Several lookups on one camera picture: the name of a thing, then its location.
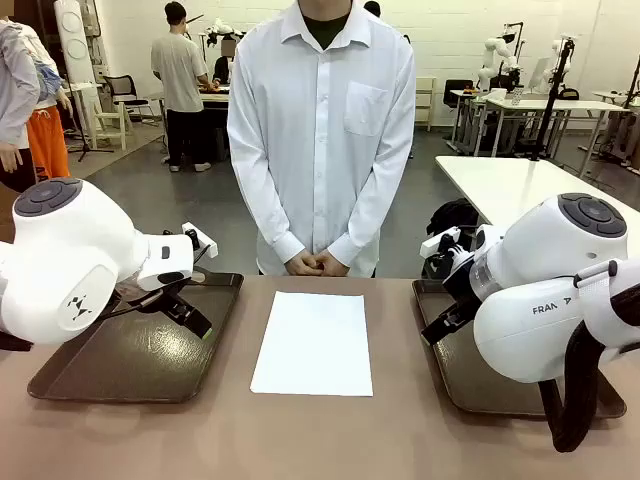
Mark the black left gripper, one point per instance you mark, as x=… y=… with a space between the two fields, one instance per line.
x=157 y=297

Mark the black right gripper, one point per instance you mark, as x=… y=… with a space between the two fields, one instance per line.
x=462 y=277

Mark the white A4 paper sheet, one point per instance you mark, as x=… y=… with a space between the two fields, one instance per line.
x=312 y=345

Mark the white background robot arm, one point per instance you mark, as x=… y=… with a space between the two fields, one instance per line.
x=495 y=47
x=556 y=50

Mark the person's left forearm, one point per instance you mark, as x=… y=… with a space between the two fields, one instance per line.
x=367 y=215

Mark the person's right forearm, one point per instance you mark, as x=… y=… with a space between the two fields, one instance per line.
x=265 y=215

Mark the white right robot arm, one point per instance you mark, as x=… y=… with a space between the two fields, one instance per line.
x=525 y=340

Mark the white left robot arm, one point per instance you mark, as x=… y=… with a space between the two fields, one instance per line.
x=75 y=250

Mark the person's right hand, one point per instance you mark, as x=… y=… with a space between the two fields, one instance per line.
x=302 y=266

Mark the person's left hand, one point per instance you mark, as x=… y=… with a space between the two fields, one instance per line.
x=334 y=267

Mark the brown plastic serving tray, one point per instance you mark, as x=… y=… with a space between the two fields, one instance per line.
x=460 y=370
x=150 y=365

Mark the black step stool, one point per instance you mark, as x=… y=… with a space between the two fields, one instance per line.
x=432 y=270

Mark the black backpack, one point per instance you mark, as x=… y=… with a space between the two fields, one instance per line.
x=450 y=215

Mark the white rounded side table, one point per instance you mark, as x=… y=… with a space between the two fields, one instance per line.
x=500 y=180

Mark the short black tripod stand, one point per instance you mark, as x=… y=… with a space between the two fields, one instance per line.
x=85 y=147

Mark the white wooden chair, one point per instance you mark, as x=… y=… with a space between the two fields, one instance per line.
x=112 y=122

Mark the white shelf cabinet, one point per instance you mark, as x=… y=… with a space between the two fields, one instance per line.
x=425 y=100

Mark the background work desk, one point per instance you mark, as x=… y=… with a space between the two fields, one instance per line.
x=215 y=95

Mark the small white background desk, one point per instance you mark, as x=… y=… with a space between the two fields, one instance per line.
x=467 y=93

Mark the black background chair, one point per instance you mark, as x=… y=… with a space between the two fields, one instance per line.
x=457 y=90

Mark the person in white shirt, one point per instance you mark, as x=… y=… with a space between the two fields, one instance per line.
x=320 y=125

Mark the patterned white cup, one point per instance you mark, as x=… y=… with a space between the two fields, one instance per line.
x=516 y=97

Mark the black mesh office chair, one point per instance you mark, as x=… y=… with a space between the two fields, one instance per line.
x=120 y=87

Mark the man in grey t-shirt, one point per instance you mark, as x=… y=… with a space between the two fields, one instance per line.
x=177 y=75

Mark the tall black tripod pole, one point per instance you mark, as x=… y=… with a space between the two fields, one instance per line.
x=555 y=95

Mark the long white background table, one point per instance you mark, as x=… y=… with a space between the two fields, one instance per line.
x=575 y=105

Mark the seated person in dark top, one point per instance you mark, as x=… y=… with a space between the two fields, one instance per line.
x=222 y=67

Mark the white computer monitor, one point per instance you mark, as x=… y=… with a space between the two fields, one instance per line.
x=539 y=75

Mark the white background humanoid robot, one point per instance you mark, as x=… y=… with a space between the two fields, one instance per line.
x=220 y=26

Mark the white standing air conditioner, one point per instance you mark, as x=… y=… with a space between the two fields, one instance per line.
x=75 y=45

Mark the dark-haired person behind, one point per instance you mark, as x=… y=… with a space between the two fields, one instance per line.
x=372 y=7

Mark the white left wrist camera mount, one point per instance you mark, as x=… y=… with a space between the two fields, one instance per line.
x=205 y=246

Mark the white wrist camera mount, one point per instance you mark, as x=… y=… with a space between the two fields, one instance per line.
x=437 y=242
x=205 y=246

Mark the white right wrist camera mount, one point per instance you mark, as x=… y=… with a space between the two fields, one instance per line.
x=437 y=242

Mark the white desk with black frame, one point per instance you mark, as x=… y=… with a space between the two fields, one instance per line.
x=612 y=95

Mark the black overhead camera rig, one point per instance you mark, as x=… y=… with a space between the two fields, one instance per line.
x=512 y=35

